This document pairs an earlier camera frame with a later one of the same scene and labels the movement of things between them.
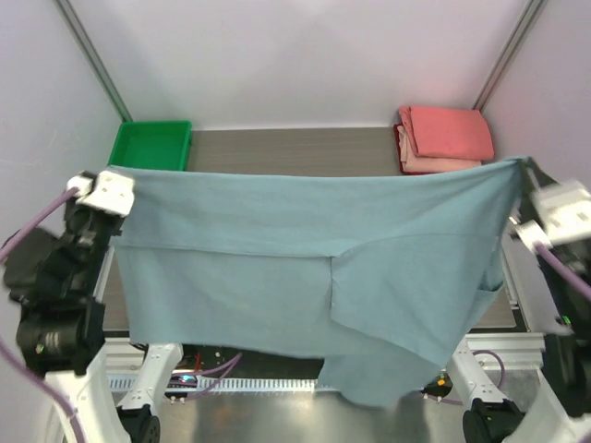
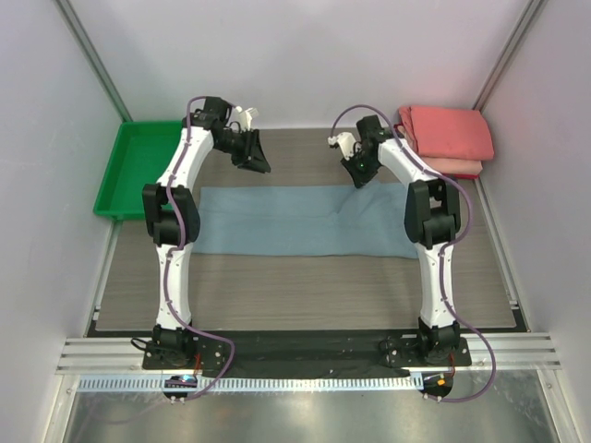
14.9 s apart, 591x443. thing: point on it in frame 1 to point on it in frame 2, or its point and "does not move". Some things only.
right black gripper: [529, 173] to [355, 162]
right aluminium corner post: [534, 8] does not move
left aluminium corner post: [94, 59] does not move
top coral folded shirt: [454, 134] does not move
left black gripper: [72, 206] to [257, 160]
